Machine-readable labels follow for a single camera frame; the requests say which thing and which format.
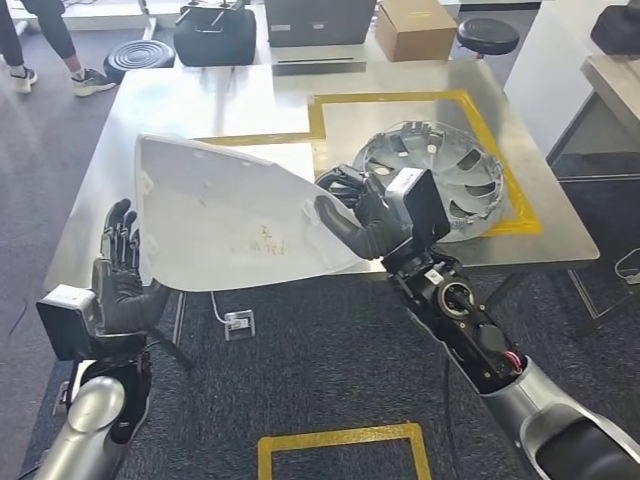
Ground white desk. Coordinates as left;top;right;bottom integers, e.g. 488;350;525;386
502;0;627;158

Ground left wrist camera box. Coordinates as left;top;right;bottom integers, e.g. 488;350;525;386
35;284;101;363

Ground steel side table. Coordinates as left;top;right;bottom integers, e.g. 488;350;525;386
547;52;640;323

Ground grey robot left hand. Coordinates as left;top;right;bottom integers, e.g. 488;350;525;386
91;197;171;337

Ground person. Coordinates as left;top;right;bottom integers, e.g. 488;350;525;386
0;0;118;98

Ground black round stool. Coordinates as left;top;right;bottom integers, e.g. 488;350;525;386
455;17;522;62

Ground brown cardboard box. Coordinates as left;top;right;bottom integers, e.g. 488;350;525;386
374;0;459;64

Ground grey laptop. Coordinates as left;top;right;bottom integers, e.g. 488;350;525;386
263;0;377;76

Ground black remote controller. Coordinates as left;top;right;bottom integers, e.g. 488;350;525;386
174;0;248;29

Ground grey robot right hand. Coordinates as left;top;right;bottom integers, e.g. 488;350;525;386
313;163;414;262

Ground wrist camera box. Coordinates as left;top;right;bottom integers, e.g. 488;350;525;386
35;284;101;363
383;166;451;250

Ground silver wheel hubcap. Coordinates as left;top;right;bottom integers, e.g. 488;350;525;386
352;119;506;244

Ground black bag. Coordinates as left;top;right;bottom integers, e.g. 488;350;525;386
589;2;640;56

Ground black carry case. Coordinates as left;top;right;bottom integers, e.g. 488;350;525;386
171;5;258;68

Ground white plastic shell part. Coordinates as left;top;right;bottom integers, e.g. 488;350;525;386
133;133;371;293

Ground black ribbed stool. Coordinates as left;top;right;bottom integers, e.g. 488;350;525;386
103;38;177;85

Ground metal floor socket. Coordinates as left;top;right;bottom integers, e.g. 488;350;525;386
223;309;257;343

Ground steel workbench table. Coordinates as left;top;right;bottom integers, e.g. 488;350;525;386
42;58;602;347

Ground white power cable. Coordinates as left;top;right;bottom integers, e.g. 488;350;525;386
209;290;229;327

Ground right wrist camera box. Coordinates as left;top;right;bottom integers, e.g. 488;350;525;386
383;166;451;250

